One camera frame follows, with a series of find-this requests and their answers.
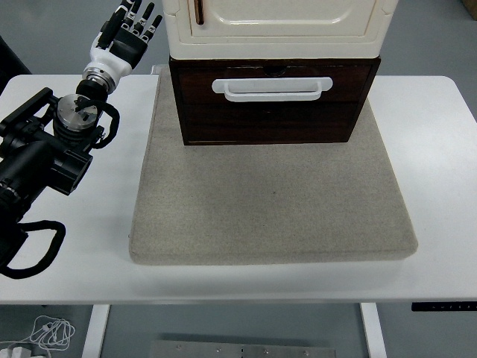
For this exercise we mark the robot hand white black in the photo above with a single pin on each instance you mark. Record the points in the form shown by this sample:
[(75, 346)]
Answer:
[(108, 59)]

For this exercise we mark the dark wooden drawer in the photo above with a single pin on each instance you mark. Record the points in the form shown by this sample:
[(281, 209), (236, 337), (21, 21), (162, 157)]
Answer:
[(194, 89)]

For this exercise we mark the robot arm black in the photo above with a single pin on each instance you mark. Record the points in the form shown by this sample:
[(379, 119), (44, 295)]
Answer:
[(37, 156)]

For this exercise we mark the cream plastic cabinet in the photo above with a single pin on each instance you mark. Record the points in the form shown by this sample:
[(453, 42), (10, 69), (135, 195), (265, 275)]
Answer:
[(279, 41)]

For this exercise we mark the dark wooden drawer housing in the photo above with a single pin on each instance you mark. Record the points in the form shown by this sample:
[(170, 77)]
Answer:
[(268, 127)]

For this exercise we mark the grey fabric mat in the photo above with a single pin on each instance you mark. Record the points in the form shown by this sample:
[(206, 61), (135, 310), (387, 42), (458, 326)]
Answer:
[(272, 205)]

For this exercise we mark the white table leg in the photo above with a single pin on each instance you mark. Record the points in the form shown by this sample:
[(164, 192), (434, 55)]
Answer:
[(95, 332), (373, 332)]

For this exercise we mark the white power adapter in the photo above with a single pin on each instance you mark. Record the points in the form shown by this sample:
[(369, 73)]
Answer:
[(16, 352)]

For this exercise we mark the grey metal plate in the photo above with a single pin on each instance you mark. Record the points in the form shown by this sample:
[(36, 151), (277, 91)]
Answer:
[(242, 350)]

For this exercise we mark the cardboard box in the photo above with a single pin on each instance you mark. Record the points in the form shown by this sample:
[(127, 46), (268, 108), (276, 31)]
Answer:
[(471, 7)]

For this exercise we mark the black table control panel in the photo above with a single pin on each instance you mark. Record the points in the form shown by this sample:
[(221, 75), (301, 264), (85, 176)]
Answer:
[(443, 306)]

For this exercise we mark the white table bracket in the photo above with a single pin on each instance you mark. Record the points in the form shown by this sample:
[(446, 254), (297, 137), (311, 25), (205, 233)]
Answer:
[(156, 69)]

